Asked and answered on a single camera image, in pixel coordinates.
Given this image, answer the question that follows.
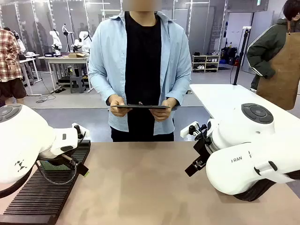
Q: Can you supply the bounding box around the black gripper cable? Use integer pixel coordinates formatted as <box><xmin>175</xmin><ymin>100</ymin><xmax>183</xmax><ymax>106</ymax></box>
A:
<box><xmin>188</xmin><ymin>123</ymin><xmax>208</xmax><ymax>142</ymax></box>
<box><xmin>34</xmin><ymin>161</ymin><xmax>78</xmax><ymax>186</ymax></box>

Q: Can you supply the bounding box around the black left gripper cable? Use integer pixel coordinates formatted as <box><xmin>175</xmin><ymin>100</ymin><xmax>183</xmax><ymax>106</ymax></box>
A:
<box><xmin>34</xmin><ymin>161</ymin><xmax>78</xmax><ymax>186</ymax></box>

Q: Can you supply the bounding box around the person in brown apron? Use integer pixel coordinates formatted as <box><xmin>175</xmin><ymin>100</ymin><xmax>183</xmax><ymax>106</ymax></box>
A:
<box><xmin>246</xmin><ymin>0</ymin><xmax>300</xmax><ymax>111</ymax></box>

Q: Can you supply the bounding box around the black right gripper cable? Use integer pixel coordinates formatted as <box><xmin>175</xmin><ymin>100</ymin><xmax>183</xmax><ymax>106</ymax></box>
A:
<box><xmin>188</xmin><ymin>123</ymin><xmax>208</xmax><ymax>142</ymax></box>

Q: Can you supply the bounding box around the flat cardboard box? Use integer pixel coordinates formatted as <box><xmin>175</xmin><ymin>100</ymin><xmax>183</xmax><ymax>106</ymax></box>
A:
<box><xmin>68</xmin><ymin>52</ymin><xmax>88</xmax><ymax>59</ymax></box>

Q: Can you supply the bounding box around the person's right hand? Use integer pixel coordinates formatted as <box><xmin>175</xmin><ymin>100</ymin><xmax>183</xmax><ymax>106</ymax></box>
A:
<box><xmin>106</xmin><ymin>94</ymin><xmax>129</xmax><ymax>118</ymax></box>

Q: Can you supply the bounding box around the person's left hand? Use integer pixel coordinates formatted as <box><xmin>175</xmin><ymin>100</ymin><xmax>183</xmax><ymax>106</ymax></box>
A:
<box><xmin>149</xmin><ymin>97</ymin><xmax>179</xmax><ymax>123</ymax></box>

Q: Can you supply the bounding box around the white background desk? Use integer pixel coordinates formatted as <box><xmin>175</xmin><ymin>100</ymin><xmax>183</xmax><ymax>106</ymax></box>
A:
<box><xmin>19</xmin><ymin>53</ymin><xmax>43</xmax><ymax>96</ymax></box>

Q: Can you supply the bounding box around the person's left forearm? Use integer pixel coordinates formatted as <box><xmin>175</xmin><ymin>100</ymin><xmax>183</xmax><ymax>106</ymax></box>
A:
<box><xmin>164</xmin><ymin>67</ymin><xmax>192</xmax><ymax>106</ymax></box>

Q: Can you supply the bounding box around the grey plastic stool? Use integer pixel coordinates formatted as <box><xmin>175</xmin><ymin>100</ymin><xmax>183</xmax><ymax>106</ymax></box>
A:
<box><xmin>69</xmin><ymin>75</ymin><xmax>86</xmax><ymax>94</ymax></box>

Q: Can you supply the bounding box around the white shoe shelf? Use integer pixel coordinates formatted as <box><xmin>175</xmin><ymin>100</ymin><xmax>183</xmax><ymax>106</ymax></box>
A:
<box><xmin>192</xmin><ymin>54</ymin><xmax>221</xmax><ymax>73</ymax></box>

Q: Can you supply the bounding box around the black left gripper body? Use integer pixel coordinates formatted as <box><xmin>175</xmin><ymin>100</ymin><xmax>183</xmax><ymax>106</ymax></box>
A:
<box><xmin>38</xmin><ymin>151</ymin><xmax>79</xmax><ymax>171</ymax></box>

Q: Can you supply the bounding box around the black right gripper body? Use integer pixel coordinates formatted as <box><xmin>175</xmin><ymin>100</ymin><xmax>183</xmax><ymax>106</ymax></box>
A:
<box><xmin>193</xmin><ymin>137</ymin><xmax>213</xmax><ymax>165</ymax></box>

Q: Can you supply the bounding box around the white background workbench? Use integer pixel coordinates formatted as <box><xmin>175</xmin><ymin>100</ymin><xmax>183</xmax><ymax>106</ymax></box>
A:
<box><xmin>44</xmin><ymin>55</ymin><xmax>92</xmax><ymax>92</ymax></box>

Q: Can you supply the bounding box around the person's right forearm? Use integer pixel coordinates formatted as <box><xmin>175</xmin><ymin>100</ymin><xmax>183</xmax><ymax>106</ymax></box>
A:
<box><xmin>88</xmin><ymin>67</ymin><xmax>119</xmax><ymax>106</ymax></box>

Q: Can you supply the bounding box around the black slotted PCB rack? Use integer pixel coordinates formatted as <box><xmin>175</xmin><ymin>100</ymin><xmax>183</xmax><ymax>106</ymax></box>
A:
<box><xmin>0</xmin><ymin>140</ymin><xmax>91</xmax><ymax>225</ymax></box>

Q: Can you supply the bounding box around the black clipboard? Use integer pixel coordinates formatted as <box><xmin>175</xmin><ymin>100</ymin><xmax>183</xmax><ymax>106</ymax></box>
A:
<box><xmin>110</xmin><ymin>103</ymin><xmax>171</xmax><ymax>110</ymax></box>

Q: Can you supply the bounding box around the person in light blue shirt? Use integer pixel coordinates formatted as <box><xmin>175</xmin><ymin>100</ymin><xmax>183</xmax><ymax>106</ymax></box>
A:
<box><xmin>88</xmin><ymin>9</ymin><xmax>192</xmax><ymax>143</ymax></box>

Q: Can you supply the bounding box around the person in plaid shirt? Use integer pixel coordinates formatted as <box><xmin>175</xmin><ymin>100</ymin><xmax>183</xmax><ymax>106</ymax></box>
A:
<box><xmin>0</xmin><ymin>27</ymin><xmax>28</xmax><ymax>107</ymax></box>

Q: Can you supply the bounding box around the black tripod pole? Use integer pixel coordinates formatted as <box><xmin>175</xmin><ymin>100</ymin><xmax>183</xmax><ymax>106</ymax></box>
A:
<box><xmin>232</xmin><ymin>26</ymin><xmax>252</xmax><ymax>86</ymax></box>

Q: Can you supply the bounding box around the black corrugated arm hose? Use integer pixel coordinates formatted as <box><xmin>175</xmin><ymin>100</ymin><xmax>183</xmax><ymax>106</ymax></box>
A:
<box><xmin>233</xmin><ymin>172</ymin><xmax>300</xmax><ymax>202</ymax></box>

